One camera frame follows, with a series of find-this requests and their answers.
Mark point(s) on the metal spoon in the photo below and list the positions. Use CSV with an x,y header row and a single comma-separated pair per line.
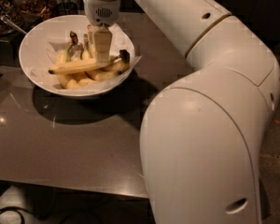
x,y
7,20

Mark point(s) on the black wire basket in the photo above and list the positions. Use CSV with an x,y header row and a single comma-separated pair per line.
x,y
67,8

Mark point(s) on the glass jar of snacks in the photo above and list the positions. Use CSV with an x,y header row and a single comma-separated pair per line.
x,y
1,8

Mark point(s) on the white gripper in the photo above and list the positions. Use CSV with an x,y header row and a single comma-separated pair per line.
x,y
102,13

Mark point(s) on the yellow banana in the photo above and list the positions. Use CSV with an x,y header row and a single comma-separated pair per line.
x,y
121,64
81,55
67,81
78,66
97,75

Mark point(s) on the white bowl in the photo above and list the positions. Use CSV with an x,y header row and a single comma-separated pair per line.
x,y
40,47

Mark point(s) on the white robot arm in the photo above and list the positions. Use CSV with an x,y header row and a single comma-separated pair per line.
x,y
200,137

